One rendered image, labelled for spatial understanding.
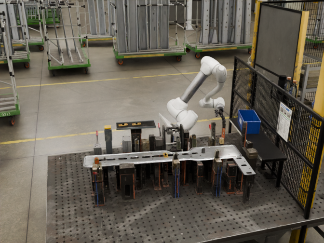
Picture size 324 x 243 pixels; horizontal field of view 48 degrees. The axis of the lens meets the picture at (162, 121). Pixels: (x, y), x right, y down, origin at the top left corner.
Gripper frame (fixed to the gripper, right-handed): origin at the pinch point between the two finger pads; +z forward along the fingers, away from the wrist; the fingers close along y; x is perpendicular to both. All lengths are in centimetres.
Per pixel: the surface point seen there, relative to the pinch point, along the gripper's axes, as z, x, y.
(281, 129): 63, -63, -1
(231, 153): 76, -18, -10
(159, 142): 72, 32, -53
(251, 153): 83, -35, -6
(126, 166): 113, 45, -71
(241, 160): 89, -26, -8
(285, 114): 62, -73, -13
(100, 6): -807, 385, -100
